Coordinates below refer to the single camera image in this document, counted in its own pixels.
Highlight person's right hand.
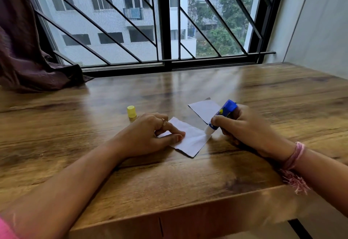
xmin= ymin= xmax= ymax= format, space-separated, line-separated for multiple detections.
xmin=211 ymin=103 xmax=295 ymax=160

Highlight person's left hand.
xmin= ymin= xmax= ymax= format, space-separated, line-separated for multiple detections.
xmin=108 ymin=112 xmax=186 ymax=159

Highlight blue glue stick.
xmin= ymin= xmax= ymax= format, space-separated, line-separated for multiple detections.
xmin=204 ymin=99 xmax=239 ymax=136

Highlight white paper piece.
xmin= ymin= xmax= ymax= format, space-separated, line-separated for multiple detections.
xmin=157 ymin=116 xmax=212 ymax=158
xmin=187 ymin=97 xmax=222 ymax=124

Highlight person's left forearm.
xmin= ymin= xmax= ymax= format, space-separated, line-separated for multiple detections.
xmin=0 ymin=141 xmax=123 ymax=239

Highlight black table leg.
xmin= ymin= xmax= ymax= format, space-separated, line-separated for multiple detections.
xmin=288 ymin=219 xmax=313 ymax=239

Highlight green trees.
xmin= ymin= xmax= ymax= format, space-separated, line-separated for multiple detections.
xmin=189 ymin=0 xmax=257 ymax=57

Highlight white apartment building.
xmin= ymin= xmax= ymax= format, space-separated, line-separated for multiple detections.
xmin=28 ymin=0 xmax=228 ymax=65

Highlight black metal window grille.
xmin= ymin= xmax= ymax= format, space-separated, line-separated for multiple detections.
xmin=30 ymin=0 xmax=276 ymax=67

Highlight purple curtain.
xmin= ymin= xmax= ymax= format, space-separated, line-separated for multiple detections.
xmin=0 ymin=0 xmax=94 ymax=93

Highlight pink sleeve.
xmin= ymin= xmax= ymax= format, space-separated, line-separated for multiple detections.
xmin=0 ymin=217 xmax=17 ymax=239

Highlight pink thread bracelet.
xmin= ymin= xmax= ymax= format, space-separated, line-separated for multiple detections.
xmin=280 ymin=141 xmax=311 ymax=194

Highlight black window frame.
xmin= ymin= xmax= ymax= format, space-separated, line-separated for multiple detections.
xmin=21 ymin=0 xmax=289 ymax=78

